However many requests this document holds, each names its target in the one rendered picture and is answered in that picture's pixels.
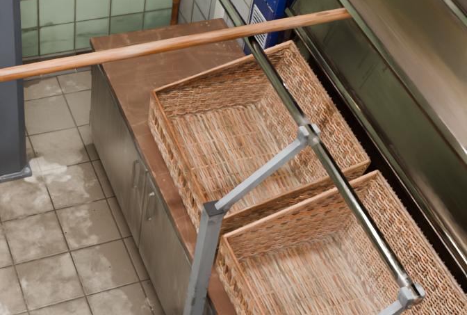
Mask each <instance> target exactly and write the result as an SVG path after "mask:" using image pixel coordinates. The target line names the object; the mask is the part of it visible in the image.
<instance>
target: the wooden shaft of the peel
mask: <svg viewBox="0 0 467 315"><path fill-rule="evenodd" d="M351 17H352V16H351V15H350V14H349V12H348V11H347V10H346V8H339V9H335V10H327V11H323V12H319V13H311V14H307V15H300V16H296V17H288V18H284V19H276V20H272V21H268V22H261V23H256V24H249V25H245V26H237V27H233V28H229V29H222V30H217V31H210V32H205V33H198V34H194V35H187V36H183V37H178V38H171V39H166V40H159V41H155V42H148V43H144V44H139V45H132V46H128V47H120V48H116V49H109V50H104V51H97V52H93V53H89V54H81V55H77V56H70V57H65V58H58V59H54V60H46V61H42V62H38V63H31V64H26V65H19V66H14V67H7V68H3V69H0V82H3V81H10V80H15V79H22V78H26V77H30V76H37V75H41V74H48V73H52V72H59V71H63V70H70V69H75V68H79V67H86V66H91V65H97V64H102V63H109V62H113V61H117V60H124V59H128V58H135V57H139V56H146V55H151V54H157V53H162V52H166V51H173V50H178V49H185V48H189V47H196V46H200V45H207V44H211V43H215V42H222V41H226V40H233V39H238V38H245V37H249V36H253V35H260V34H264V33H271V32H275V31H283V30H286V29H293V28H298V27H302V26H309V25H314V24H320V23H325V22H332V21H336V20H340V19H347V18H351Z"/></svg>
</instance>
